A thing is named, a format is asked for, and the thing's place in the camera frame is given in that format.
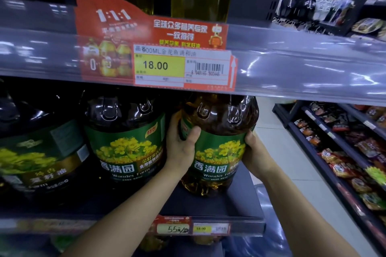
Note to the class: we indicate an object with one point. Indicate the person's left hand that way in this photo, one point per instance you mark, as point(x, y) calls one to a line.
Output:
point(178, 148)

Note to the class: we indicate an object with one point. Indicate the person's right hand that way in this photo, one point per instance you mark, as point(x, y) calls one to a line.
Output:
point(256, 159)

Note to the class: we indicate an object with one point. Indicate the person's left thumb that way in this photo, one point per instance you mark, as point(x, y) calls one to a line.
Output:
point(193, 135)

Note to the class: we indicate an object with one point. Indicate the person's right thumb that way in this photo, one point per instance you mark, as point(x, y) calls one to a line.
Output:
point(250, 140)

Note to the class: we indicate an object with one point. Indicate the green label cooking oil jug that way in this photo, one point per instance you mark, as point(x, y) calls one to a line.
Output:
point(220, 145)
point(126, 145)

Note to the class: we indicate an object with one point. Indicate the person's right forearm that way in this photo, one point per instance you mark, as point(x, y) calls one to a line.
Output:
point(301, 220)

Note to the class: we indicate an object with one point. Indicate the person's left forearm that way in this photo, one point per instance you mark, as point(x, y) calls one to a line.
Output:
point(129, 220)

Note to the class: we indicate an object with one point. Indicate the dark grey shelf board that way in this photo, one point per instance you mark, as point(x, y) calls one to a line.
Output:
point(235, 202)

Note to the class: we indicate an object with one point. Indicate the small red promo shelf label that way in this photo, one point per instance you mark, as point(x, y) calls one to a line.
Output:
point(178, 220)

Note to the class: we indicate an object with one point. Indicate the dark snack aisle shelving unit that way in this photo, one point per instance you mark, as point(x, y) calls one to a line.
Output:
point(337, 175)

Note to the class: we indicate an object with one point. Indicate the small yellow white price tag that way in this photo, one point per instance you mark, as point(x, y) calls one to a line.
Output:
point(211, 228)

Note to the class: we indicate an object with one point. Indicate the handwritten yellow price tag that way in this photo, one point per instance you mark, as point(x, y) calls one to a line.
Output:
point(172, 229)

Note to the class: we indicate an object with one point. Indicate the glossy blue grey bottom shelf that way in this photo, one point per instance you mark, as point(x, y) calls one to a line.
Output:
point(259, 235)

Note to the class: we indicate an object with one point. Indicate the rows of snack packets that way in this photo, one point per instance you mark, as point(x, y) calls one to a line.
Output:
point(349, 157)

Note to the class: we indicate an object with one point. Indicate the oil bottle with yellow cap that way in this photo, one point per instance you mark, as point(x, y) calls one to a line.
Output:
point(208, 240)
point(152, 243)

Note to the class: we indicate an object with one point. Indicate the rack of hanging small goods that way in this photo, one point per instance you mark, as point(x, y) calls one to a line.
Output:
point(313, 9)

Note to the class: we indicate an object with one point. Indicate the dark label cooking oil jug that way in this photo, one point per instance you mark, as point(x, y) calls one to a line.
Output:
point(39, 151)

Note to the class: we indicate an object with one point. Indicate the grey metal shelf with rail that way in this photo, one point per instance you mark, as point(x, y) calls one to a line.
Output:
point(301, 64)

